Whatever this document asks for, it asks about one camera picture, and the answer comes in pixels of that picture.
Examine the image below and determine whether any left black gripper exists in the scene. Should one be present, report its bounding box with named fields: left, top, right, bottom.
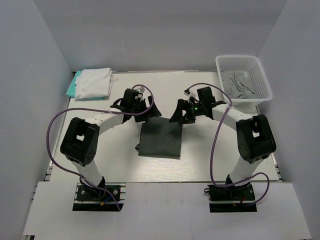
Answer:
left=131, top=96, right=162, bottom=123

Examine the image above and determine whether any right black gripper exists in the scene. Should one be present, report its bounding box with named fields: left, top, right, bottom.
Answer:
left=169, top=98, right=205, bottom=125

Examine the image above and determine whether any dark grey t-shirt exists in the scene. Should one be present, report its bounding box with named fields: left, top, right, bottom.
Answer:
left=135, top=117, right=183, bottom=159

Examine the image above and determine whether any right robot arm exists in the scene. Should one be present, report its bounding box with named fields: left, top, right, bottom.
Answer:
left=169, top=83, right=277, bottom=200

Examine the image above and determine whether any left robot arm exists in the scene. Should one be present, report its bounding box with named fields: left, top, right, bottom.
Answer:
left=60, top=85, right=162, bottom=200

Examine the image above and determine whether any folded white t-shirt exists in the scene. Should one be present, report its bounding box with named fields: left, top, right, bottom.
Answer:
left=74, top=67, right=113, bottom=101

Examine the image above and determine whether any light grey t-shirt in basket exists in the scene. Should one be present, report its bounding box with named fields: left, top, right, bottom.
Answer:
left=221, top=71, right=256, bottom=99

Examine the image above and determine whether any white plastic basket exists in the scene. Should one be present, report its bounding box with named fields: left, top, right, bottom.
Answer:
left=215, top=55, right=273, bottom=107

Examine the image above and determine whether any folded teal t-shirt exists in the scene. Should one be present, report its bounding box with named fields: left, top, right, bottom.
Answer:
left=65, top=70, right=107, bottom=102

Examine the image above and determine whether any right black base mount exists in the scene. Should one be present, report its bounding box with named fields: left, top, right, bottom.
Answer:
left=204, top=183, right=257, bottom=213

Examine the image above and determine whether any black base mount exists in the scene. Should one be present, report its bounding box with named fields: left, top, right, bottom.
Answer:
left=72, top=183, right=126, bottom=212
left=204, top=183, right=257, bottom=213

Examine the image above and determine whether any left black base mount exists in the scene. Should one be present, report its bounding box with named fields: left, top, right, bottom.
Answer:
left=72, top=183, right=126, bottom=212

